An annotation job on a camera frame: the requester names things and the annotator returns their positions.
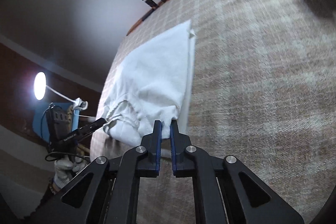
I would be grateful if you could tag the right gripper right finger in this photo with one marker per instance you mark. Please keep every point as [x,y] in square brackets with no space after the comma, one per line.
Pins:
[181,164]

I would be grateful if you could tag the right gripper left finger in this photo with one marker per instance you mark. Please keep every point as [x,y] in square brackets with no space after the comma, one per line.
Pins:
[150,165]

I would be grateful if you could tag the white t-shirt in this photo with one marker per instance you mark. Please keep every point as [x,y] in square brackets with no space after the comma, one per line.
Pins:
[153,83]

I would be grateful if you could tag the left gloved hand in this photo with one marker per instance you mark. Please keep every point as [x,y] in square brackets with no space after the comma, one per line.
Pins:
[66,170]

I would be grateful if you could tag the blue chair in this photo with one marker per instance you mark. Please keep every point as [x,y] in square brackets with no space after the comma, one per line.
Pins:
[54,121]

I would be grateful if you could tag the beige checkered blanket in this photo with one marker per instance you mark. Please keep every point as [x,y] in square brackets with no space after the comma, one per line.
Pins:
[263,88]

